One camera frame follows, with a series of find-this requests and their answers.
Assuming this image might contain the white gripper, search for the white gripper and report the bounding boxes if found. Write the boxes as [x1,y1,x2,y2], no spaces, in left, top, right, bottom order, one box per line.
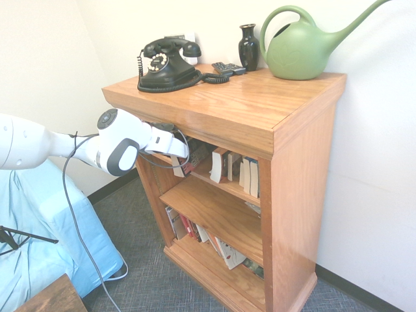
[144,127,190,161]

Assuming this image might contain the red black paperback book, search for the red black paperback book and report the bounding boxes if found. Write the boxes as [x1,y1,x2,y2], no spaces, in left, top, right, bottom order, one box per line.
[170,142,211,179]

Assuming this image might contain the books on middle shelf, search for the books on middle shelf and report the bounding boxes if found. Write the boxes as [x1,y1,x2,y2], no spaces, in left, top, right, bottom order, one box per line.
[209,146,230,185]

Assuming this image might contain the black vintage rotary telephone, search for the black vintage rotary telephone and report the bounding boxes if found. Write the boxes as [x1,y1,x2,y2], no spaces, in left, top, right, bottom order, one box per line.
[136,36,234,94]

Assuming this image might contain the red spine book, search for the red spine book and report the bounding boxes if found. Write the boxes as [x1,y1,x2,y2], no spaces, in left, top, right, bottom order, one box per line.
[179,213,198,242]

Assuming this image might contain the blue cover paperback book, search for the blue cover paperback book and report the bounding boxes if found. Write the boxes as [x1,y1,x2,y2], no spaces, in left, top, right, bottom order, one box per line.
[239,157,252,192]
[248,158,261,199]

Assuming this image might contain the red cover thin book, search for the red cover thin book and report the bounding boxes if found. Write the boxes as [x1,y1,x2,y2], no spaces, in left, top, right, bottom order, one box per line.
[190,220,209,244]

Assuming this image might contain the black remote control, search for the black remote control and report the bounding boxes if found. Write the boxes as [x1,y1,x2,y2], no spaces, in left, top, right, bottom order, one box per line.
[211,61,247,77]

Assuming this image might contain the small black vase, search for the small black vase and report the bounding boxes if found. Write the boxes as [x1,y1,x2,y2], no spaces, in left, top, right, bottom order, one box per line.
[239,23,260,72]

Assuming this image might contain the white red paperback book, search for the white red paperback book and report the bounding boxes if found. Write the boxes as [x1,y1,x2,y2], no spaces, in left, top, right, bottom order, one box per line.
[214,236,247,271]

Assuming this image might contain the light blue cloth cover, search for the light blue cloth cover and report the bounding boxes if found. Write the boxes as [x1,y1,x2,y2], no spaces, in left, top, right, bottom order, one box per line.
[0,158,129,312]

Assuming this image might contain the oak wooden bookshelf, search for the oak wooden bookshelf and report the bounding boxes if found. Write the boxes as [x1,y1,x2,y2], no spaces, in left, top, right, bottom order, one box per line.
[101,63,348,312]

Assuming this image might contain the dark green flat book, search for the dark green flat book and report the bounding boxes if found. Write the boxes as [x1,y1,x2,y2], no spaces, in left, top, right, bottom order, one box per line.
[242,257,265,281]

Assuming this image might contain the green plastic watering can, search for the green plastic watering can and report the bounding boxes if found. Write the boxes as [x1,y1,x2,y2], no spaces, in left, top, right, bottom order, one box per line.
[259,0,394,81]

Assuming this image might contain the dark wooden table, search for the dark wooden table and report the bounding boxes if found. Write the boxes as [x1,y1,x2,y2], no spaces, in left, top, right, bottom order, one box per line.
[14,272,88,312]

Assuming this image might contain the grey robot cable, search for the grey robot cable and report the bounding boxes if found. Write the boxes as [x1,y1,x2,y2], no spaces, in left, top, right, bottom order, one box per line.
[62,129,191,312]

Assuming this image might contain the white floor cable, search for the white floor cable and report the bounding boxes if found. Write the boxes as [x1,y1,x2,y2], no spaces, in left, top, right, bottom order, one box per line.
[109,261,129,281]

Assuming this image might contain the black camera tripod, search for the black camera tripod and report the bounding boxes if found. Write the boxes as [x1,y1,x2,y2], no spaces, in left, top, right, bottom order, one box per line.
[0,225,60,258]

